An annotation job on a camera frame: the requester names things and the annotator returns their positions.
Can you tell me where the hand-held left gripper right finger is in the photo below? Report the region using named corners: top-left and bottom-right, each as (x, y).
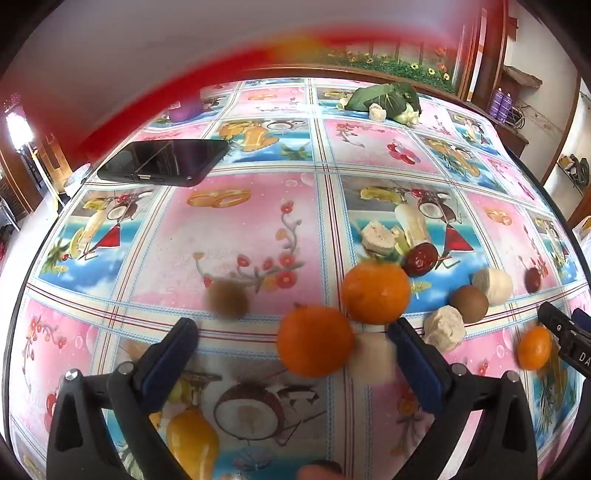
top-left (387, 318), bottom-right (539, 480)

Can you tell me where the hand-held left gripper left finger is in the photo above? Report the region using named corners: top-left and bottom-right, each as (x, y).
top-left (46, 318), bottom-right (199, 480)

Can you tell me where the small orange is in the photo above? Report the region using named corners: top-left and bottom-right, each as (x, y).
top-left (517, 326), bottom-right (553, 371)

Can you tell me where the large orange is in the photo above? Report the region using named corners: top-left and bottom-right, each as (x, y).
top-left (277, 303), bottom-right (355, 379)
top-left (342, 259), bottom-right (411, 325)

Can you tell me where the brown kiwi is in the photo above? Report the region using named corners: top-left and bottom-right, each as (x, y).
top-left (207, 280), bottom-right (250, 320)
top-left (450, 285), bottom-right (489, 324)

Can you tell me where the fruit print tablecloth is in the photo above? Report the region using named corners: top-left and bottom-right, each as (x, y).
top-left (9, 78), bottom-right (587, 480)

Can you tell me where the black smartphone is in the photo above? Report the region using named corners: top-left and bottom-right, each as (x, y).
top-left (97, 139), bottom-right (230, 187)

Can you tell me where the purple thermos bottle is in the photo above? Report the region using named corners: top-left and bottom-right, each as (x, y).
top-left (168, 95), bottom-right (204, 124)

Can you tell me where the green leafy vegetable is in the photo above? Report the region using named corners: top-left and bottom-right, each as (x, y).
top-left (337, 83), bottom-right (422, 125)

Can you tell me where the flower mural panel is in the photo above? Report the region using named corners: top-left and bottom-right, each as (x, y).
top-left (295, 28), bottom-right (458, 93)

